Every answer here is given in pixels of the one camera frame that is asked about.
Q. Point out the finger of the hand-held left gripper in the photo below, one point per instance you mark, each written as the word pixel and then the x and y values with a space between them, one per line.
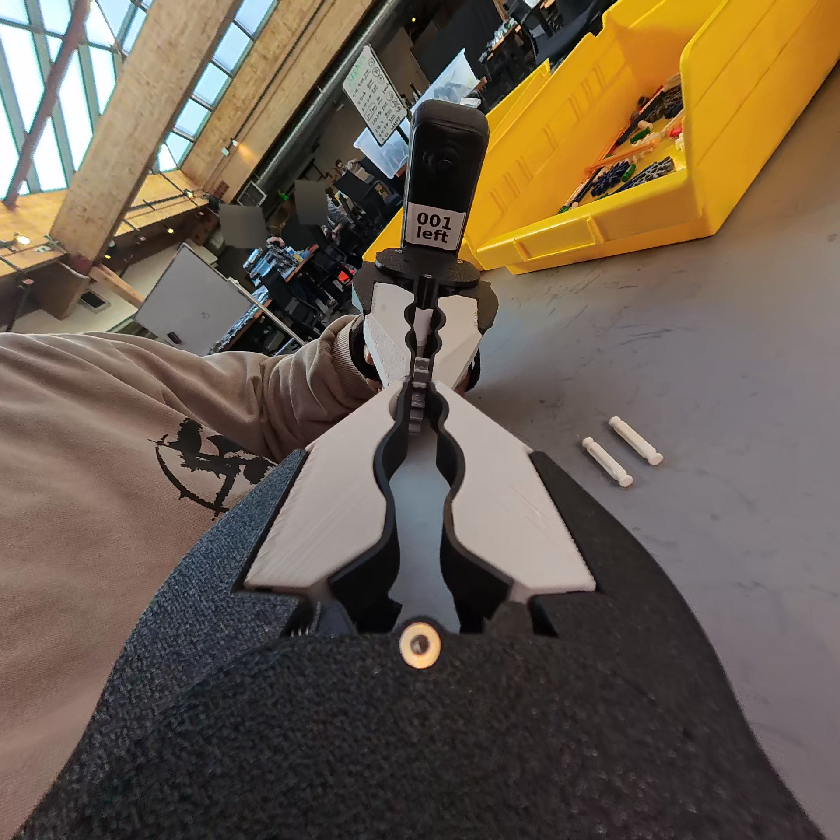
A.
pixel 388 334
pixel 459 334

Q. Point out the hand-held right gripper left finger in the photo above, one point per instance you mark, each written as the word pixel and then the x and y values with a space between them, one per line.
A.
pixel 321 518

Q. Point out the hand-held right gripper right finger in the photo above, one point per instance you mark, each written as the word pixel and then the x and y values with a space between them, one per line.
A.
pixel 518 518

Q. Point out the short white rod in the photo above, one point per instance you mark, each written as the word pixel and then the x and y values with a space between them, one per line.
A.
pixel 636 441
pixel 607 463
pixel 423 326

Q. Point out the pile of colourful building pieces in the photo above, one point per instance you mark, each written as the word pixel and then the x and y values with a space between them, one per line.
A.
pixel 630 164

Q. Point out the yellow plastic bin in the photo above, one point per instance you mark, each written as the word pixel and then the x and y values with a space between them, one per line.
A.
pixel 518 131
pixel 754 131

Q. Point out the grey desk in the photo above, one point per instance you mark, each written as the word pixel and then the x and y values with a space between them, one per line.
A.
pixel 722 394

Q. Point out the white hanging sign board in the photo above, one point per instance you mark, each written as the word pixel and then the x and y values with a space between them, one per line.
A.
pixel 375 95

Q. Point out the white standing whiteboard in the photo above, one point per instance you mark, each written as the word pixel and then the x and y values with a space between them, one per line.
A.
pixel 190 302

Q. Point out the person's brown clothing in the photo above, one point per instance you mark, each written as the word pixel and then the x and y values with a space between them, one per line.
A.
pixel 98 492

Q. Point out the metal ventilation duct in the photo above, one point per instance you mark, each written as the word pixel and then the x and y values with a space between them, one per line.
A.
pixel 315 98

